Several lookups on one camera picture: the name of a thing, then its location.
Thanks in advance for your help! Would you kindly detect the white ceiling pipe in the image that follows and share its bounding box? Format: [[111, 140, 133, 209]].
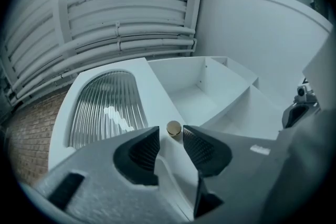
[[7, 25, 196, 93], [10, 38, 198, 100]]

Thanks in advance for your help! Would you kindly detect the white cabinet door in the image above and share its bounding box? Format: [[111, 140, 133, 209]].
[[48, 57, 198, 221]]

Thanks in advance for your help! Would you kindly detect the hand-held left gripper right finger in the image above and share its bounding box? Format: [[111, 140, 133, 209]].
[[183, 125, 289, 224]]

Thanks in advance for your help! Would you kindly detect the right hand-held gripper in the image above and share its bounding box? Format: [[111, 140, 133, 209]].
[[281, 83, 321, 129]]

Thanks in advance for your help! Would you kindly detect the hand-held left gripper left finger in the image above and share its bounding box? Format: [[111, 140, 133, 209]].
[[34, 125, 190, 224]]

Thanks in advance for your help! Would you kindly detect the small brown-capped bottle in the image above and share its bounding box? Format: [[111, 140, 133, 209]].
[[166, 120, 183, 138]]

